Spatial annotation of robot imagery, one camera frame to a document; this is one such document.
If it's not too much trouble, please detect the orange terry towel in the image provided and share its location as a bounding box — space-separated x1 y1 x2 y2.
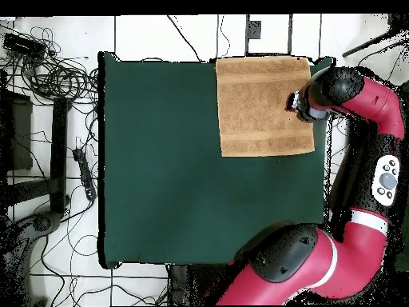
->
215 55 316 158

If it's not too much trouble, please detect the black flat box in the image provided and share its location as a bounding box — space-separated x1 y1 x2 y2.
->
2 32 48 56

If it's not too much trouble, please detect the black tripod leg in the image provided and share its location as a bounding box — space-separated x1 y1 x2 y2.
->
341 14 409 59

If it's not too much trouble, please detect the dark green tablecloth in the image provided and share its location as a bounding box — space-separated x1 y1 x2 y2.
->
97 50 336 269

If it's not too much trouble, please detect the green cloth strip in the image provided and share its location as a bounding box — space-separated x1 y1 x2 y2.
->
394 217 409 273

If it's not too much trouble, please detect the black power strip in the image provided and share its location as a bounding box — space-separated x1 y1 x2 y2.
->
72 147 97 201

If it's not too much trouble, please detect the black upright bar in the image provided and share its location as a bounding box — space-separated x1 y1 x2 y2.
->
50 97 70 216

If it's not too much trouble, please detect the black square panel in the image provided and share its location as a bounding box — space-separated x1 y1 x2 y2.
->
0 90 34 171

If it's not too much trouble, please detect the black stand base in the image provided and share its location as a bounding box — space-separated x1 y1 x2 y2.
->
0 210 62 307

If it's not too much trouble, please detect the black cable tangle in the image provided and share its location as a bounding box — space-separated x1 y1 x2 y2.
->
328 114 351 180
4 26 99 104

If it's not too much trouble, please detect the grey square frame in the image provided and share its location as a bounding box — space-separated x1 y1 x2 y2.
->
244 14 294 57

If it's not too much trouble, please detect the black diagonal cable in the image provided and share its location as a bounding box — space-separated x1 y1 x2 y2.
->
166 14 203 62

